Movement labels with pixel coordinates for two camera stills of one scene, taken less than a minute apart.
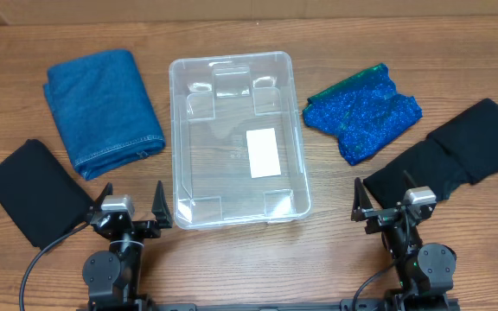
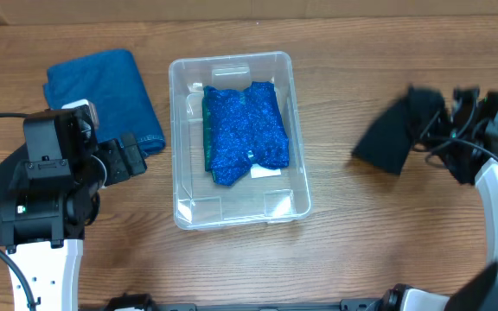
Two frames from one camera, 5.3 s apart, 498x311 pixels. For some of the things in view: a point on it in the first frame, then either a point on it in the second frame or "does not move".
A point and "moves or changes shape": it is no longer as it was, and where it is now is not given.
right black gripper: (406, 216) → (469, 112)
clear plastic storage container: (239, 142) does not move
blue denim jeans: (105, 111) does not move
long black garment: (481, 142) moves or changes shape
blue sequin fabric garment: (363, 112) → (243, 128)
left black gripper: (161, 212) → (120, 169)
